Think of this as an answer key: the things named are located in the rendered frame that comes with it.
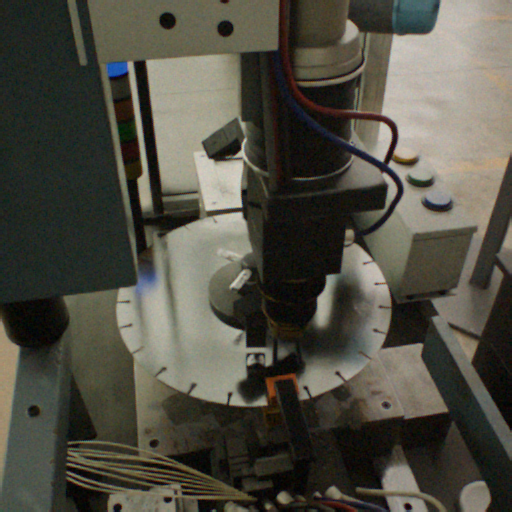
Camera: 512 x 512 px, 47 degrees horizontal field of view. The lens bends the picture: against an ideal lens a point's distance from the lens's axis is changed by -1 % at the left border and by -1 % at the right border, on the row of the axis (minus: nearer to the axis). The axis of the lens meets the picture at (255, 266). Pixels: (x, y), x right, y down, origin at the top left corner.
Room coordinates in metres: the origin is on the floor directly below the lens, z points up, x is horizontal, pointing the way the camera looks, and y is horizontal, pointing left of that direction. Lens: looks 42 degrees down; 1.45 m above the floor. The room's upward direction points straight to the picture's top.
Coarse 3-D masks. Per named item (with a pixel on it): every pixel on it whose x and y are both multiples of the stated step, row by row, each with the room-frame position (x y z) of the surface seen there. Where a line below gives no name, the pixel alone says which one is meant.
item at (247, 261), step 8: (224, 256) 0.53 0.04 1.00; (232, 256) 0.53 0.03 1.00; (240, 256) 0.53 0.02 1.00; (248, 256) 0.53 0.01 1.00; (240, 264) 0.52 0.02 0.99; (248, 264) 0.51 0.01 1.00; (248, 272) 0.50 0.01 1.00; (256, 272) 0.51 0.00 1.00; (240, 280) 0.49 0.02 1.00; (248, 280) 0.51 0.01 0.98; (232, 288) 0.48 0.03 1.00; (240, 288) 0.48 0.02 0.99
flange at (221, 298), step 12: (228, 264) 0.56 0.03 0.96; (216, 276) 0.54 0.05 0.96; (228, 276) 0.54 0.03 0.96; (216, 288) 0.52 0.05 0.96; (228, 288) 0.52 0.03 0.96; (252, 288) 0.50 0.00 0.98; (216, 300) 0.50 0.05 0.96; (228, 300) 0.50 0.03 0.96; (228, 312) 0.48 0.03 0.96; (240, 324) 0.47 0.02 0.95
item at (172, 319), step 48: (192, 240) 0.62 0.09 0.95; (240, 240) 0.62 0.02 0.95; (144, 288) 0.53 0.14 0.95; (192, 288) 0.53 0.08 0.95; (336, 288) 0.53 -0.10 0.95; (384, 288) 0.53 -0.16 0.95; (144, 336) 0.45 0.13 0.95; (192, 336) 0.45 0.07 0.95; (240, 336) 0.45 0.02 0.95; (336, 336) 0.45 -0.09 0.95; (384, 336) 0.45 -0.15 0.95; (192, 384) 0.38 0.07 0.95; (240, 384) 0.38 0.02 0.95; (336, 384) 0.38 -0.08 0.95
